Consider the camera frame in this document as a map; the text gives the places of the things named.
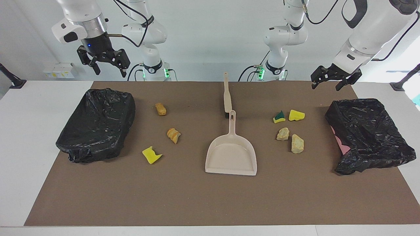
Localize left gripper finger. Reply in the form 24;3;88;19
311;67;330;89
335;75;361;91

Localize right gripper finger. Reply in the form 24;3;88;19
77;46;100;75
110;49;131;78

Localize yellow sponge wedge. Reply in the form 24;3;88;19
288;109;305;122

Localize orange striped sponge chunk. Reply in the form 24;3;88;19
167;128;181;144

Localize beige brush black bristles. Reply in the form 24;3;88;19
223;72;233;119

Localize notched yellow sponge piece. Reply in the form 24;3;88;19
142;146;163;165

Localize beige plastic dustpan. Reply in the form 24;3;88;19
205;110;258;176

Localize black plastic trash bag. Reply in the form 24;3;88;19
55;88;136;164
325;98;416;175

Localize pink plastic bin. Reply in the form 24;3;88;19
330;126;351;156

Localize black clamp stand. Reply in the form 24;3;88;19
390;64;420;91
0;63;27;89

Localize brown table mat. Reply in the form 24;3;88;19
24;81;420;226

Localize black right base cable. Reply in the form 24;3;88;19
127;63;145;82

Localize black base cable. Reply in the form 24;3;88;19
127;63;145;82
238;49;270;82

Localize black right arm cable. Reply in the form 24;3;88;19
107;0;155;48

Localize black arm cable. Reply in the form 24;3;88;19
301;0;420;62
107;0;155;48

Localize white wall outlet box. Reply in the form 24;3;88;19
43;63;75;79

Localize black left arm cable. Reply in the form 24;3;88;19
301;0;420;62

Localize black left base cable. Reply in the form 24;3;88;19
238;49;270;82

